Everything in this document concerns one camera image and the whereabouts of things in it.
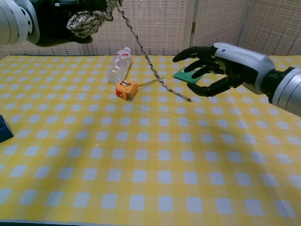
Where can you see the green flat packet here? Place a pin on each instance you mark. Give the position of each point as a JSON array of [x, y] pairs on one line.
[[182, 75]]

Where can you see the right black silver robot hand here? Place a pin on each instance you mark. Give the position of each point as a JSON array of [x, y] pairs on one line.
[[247, 68]]

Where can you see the clear plastic water bottle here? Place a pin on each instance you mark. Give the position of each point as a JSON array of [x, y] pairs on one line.
[[117, 68]]

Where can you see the yellow white checkered tablecloth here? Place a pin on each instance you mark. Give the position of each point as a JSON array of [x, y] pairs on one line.
[[164, 164]]

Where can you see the brass screen hinge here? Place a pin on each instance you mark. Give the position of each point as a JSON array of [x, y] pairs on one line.
[[194, 27]]

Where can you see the woven bamboo folding screen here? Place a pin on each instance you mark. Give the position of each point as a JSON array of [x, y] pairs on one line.
[[160, 26]]

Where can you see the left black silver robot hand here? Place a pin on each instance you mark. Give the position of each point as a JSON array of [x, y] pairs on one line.
[[51, 21]]

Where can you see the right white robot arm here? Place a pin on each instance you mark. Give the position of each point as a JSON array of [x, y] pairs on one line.
[[289, 89]]

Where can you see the blue toy building brick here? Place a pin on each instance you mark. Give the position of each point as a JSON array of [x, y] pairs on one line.
[[4, 130]]

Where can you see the orange tape measure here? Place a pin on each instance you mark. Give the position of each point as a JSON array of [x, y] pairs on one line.
[[125, 90]]

